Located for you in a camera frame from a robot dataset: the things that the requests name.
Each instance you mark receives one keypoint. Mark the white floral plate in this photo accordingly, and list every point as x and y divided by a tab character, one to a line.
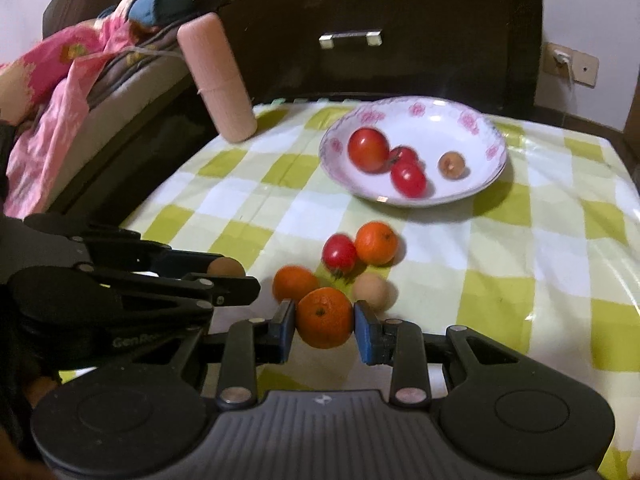
430	130

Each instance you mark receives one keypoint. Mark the pink floral blanket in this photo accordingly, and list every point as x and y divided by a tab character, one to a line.
50	85

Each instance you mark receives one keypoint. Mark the white plug charger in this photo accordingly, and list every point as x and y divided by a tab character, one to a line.
561	57

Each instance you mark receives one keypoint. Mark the pink ribbed cylinder bottle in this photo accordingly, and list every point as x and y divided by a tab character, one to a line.
215	75

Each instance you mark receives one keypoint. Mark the medium red tomato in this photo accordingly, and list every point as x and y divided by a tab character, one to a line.
408	179

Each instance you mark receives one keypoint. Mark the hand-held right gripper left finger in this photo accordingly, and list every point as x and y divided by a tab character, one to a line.
284	332

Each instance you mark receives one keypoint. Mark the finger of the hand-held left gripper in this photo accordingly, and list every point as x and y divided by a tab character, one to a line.
235	291
150	260

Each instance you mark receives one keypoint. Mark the green white checkered tablecloth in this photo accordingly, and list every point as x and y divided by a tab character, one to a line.
525	260

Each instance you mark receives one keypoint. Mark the dark wooden cabinet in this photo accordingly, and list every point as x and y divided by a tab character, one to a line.
425	10

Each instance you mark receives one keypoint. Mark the small red tomato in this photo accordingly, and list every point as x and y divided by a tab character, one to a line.
404	153
339	254

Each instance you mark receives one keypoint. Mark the brown longan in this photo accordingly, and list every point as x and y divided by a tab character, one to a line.
451	164
371	291
227	266

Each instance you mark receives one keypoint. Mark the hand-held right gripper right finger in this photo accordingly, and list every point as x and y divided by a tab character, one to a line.
366	332

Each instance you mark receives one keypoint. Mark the beige wall socket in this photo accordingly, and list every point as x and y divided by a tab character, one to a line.
585	67

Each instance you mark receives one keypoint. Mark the green foam mat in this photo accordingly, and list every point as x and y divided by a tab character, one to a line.
277	101

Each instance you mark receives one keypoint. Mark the large red tomato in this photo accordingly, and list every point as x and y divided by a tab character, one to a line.
368	149

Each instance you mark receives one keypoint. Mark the small orange mandarin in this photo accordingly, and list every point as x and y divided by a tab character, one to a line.
376	243
325	317
294	282

